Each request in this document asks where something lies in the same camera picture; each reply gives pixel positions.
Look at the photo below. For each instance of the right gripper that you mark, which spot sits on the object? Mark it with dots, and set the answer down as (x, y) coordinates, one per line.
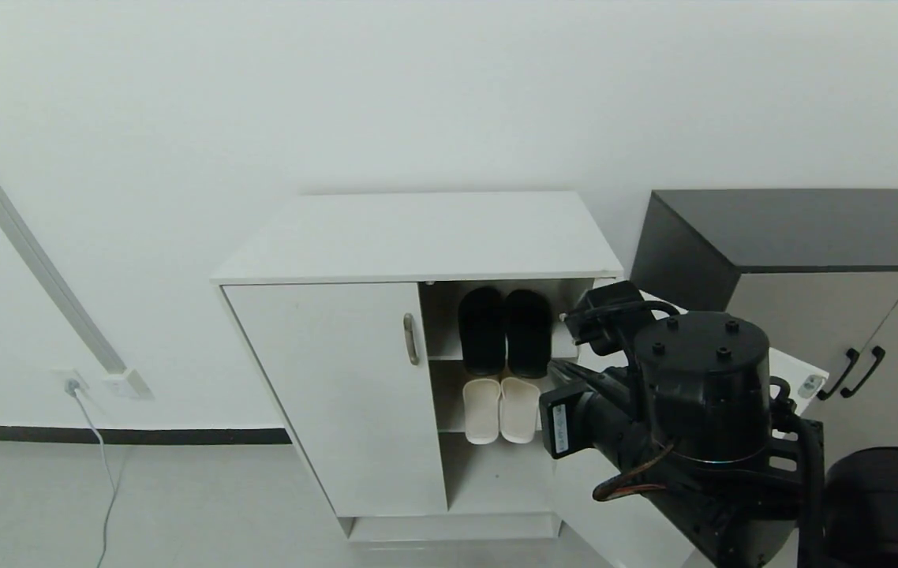
(587, 426)

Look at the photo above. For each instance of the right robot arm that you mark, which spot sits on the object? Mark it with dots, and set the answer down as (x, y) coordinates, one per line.
(705, 394)

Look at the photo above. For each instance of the white slipper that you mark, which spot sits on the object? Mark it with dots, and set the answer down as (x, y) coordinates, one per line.
(519, 410)
(481, 412)

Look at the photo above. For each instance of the black slipper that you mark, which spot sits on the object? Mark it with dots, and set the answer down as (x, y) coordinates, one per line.
(482, 331)
(529, 333)

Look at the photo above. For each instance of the white shoe cabinet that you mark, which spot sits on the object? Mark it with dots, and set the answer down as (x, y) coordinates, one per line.
(417, 233)

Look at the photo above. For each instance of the grey cabinet with dark top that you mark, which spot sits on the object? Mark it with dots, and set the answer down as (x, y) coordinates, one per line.
(804, 225)

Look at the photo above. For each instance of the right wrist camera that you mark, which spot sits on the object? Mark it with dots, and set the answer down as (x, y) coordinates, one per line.
(607, 315)

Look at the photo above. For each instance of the white wall socket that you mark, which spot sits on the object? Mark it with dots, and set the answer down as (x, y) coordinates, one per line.
(62, 376)

